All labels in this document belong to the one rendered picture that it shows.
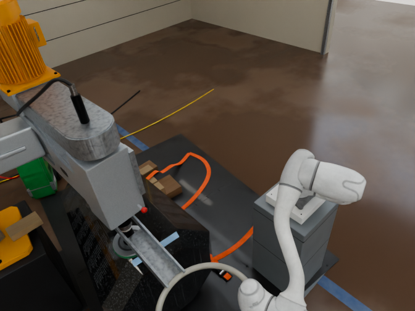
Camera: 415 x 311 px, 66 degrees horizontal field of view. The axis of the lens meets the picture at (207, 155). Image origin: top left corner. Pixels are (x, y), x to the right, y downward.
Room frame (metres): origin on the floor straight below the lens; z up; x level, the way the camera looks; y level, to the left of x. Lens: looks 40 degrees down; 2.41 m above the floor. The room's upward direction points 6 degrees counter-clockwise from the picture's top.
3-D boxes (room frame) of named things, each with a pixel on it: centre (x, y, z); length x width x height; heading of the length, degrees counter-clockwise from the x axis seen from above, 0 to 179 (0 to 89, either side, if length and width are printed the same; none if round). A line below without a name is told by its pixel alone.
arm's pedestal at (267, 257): (1.39, -0.55, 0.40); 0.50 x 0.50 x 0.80; 39
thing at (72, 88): (1.17, 0.50, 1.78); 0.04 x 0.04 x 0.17
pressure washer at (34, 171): (2.64, 1.84, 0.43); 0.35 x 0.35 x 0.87; 18
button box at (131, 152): (1.19, 0.37, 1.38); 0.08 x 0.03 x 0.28; 42
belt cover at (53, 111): (1.43, 0.74, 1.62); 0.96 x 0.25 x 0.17; 42
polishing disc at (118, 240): (1.17, 0.50, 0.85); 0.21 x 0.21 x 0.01
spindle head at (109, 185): (1.23, 0.56, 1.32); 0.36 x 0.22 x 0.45; 42
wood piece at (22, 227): (1.40, 1.25, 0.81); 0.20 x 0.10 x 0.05; 131
